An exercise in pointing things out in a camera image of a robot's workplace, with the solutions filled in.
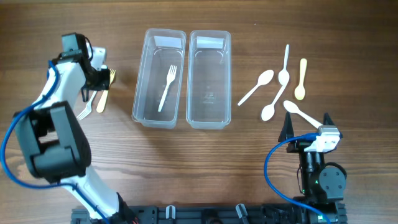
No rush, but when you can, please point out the right clear plastic container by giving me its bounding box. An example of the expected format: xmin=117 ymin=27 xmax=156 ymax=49
xmin=186 ymin=30 xmax=232 ymax=129

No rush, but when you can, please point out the white spoon thin handle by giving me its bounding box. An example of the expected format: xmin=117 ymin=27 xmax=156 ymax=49
xmin=278 ymin=44 xmax=290 ymax=86

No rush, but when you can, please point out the blue cable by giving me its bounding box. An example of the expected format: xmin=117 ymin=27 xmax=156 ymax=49
xmin=263 ymin=133 xmax=332 ymax=224
xmin=0 ymin=60 xmax=111 ymax=224

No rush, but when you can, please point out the left clear plastic container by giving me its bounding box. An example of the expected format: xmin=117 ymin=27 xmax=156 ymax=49
xmin=132 ymin=28 xmax=187 ymax=129

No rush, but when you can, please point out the cream spoon near gripper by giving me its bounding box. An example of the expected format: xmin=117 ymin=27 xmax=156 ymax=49
xmin=283 ymin=100 xmax=322 ymax=129

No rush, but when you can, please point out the left blue cable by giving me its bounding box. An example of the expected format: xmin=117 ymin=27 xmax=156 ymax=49
xmin=0 ymin=60 xmax=111 ymax=224

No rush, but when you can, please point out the slim white fork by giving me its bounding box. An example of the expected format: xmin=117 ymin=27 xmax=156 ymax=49
xmin=76 ymin=91 xmax=97 ymax=120

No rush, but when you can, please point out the white spoon diagonal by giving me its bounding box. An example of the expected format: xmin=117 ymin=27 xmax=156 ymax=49
xmin=238 ymin=70 xmax=274 ymax=106

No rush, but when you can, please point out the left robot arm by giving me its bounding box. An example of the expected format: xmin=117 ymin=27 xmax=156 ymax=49
xmin=1 ymin=33 xmax=139 ymax=223

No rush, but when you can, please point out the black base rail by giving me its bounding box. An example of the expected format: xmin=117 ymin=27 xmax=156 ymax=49
xmin=70 ymin=203 xmax=348 ymax=224

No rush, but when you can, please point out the clear plastic container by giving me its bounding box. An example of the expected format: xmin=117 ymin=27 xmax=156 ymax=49
xmin=132 ymin=28 xmax=187 ymax=129
xmin=186 ymin=30 xmax=232 ymax=129

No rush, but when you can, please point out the yellow plastic spoon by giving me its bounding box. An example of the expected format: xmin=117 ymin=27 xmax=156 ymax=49
xmin=294 ymin=58 xmax=308 ymax=100

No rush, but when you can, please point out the right blue cable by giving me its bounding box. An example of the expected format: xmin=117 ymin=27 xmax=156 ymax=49
xmin=263 ymin=133 xmax=332 ymax=224

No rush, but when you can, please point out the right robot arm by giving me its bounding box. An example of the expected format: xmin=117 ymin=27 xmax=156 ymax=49
xmin=279 ymin=140 xmax=348 ymax=223

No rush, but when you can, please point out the yellow plastic fork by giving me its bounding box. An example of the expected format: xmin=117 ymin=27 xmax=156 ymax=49
xmin=96 ymin=69 xmax=116 ymax=113

